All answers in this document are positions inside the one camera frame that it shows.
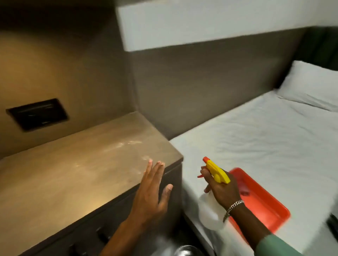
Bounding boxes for person's right hand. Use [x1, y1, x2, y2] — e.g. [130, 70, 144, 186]
[200, 166, 242, 211]

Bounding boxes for person's left hand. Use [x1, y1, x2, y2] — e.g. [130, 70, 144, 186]
[130, 159, 174, 222]

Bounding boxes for white spray bottle yellow trigger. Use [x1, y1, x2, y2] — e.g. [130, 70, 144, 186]
[197, 157, 231, 231]

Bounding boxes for person's right forearm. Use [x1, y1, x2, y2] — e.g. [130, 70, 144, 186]
[227, 202, 308, 256]

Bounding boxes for person's left forearm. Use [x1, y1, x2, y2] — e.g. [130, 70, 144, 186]
[100, 214, 148, 256]

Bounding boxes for orange plastic tray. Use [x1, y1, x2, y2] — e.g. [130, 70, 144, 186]
[228, 167, 291, 244]

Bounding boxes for round metal bin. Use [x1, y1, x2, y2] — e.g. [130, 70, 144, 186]
[172, 245, 203, 256]

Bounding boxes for white bed sheet mattress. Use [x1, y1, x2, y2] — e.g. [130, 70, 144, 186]
[169, 90, 338, 256]

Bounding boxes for brown bedside cabinet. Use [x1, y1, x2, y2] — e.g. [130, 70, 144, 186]
[0, 111, 184, 256]

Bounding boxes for white pillow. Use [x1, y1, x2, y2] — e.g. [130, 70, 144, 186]
[276, 60, 338, 112]

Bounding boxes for dark green padded headboard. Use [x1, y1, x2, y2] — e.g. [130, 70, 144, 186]
[275, 26, 338, 89]

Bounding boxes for silver chain bracelet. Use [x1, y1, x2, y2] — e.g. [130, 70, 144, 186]
[223, 200, 245, 223]

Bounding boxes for black wall switch panel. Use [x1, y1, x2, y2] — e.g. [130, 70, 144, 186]
[6, 98, 70, 132]

